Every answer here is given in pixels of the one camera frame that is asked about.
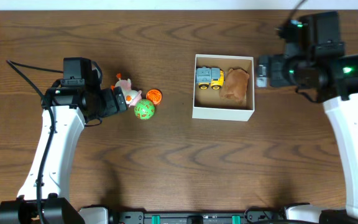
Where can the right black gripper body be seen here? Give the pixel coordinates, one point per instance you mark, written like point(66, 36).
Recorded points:
point(286, 73)

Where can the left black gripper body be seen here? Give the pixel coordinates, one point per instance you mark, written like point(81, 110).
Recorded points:
point(120, 100)

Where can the pink and white duck toy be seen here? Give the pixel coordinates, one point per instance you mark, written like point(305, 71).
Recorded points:
point(132, 97)

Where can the brown plush teddy bear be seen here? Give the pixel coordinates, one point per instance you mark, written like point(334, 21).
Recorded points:
point(235, 85)

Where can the grey and yellow toy truck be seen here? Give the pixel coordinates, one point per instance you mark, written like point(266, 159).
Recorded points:
point(209, 77)

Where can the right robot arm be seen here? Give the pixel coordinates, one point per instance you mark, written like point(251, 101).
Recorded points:
point(314, 58)

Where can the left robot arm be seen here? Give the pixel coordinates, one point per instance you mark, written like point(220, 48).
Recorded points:
point(45, 193)

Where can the green ball with orange marks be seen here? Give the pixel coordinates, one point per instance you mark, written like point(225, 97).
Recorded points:
point(144, 109)

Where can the orange round toy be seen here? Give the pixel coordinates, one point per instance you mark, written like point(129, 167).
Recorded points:
point(155, 96)

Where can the white open box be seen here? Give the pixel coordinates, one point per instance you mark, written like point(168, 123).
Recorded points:
point(208, 105)

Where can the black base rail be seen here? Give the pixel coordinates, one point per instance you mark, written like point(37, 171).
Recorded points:
point(216, 217)

